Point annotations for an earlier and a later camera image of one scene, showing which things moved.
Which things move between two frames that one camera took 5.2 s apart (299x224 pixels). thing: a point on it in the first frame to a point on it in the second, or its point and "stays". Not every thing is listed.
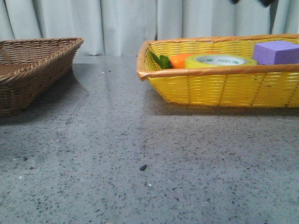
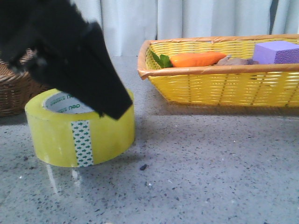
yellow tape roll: x=210 y=60 to x=66 y=133
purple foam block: x=279 y=52 stays
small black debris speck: x=143 y=167 stays
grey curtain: x=119 y=27 stays
